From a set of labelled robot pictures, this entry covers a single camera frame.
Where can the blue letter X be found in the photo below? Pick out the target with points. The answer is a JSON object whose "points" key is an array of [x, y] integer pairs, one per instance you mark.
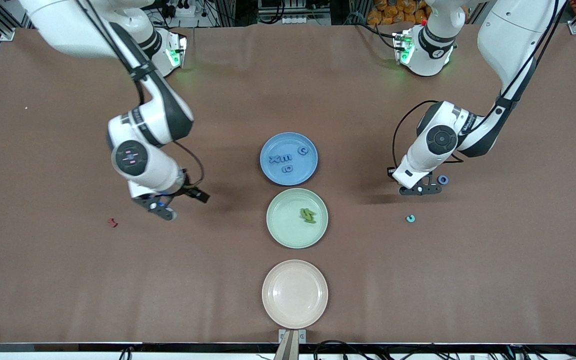
{"points": [[274, 159]]}

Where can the blue lowercase letter a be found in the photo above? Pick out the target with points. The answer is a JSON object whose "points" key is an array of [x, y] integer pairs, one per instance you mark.
{"points": [[284, 168]]}

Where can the green letter N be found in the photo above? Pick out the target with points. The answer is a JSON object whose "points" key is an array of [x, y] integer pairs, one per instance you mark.
{"points": [[309, 215]]}

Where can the blue letter M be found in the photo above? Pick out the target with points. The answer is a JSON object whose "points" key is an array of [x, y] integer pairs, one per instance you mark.
{"points": [[286, 158]]}

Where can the blue letter C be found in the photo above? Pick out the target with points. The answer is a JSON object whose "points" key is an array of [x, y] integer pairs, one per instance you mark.
{"points": [[300, 150]]}

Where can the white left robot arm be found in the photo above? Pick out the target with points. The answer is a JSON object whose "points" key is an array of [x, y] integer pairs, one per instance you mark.
{"points": [[513, 35]]}

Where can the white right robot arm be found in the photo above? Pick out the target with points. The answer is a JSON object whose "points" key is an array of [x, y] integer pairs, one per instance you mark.
{"points": [[68, 25]]}

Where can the blue letter O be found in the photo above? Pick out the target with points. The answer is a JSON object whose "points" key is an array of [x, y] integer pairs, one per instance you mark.
{"points": [[447, 178]]}

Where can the small red letter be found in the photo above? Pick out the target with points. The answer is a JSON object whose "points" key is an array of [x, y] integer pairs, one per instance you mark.
{"points": [[112, 223]]}

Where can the blue plate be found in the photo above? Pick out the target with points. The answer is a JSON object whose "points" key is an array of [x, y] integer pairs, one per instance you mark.
{"points": [[303, 175]]}

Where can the green plate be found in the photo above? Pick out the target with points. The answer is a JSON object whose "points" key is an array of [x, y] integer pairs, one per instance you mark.
{"points": [[288, 230]]}

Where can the beige plate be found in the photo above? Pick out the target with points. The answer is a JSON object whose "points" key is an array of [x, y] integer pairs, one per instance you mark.
{"points": [[294, 295]]}

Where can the pile of orange objects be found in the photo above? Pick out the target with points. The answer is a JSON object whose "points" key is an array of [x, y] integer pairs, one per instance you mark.
{"points": [[388, 12]]}

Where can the plain white power strip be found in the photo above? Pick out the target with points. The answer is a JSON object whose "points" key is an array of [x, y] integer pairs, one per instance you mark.
{"points": [[295, 20]]}

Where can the white power strip with plugs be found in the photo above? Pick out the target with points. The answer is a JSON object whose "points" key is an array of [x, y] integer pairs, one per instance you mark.
{"points": [[185, 10]]}

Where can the metal bracket with post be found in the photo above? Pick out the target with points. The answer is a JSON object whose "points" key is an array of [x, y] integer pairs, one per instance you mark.
{"points": [[292, 336]]}

